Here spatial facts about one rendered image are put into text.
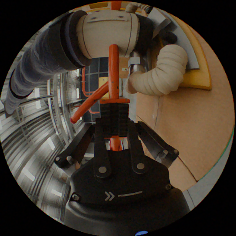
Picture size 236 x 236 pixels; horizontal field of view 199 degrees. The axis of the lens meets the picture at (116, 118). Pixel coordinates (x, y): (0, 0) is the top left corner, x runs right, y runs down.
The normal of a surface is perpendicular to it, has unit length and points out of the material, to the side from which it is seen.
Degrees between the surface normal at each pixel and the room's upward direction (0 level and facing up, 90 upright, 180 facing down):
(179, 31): 0
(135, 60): 60
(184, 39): 0
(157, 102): 0
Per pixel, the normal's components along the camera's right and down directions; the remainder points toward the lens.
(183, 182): -1.00, 0.03
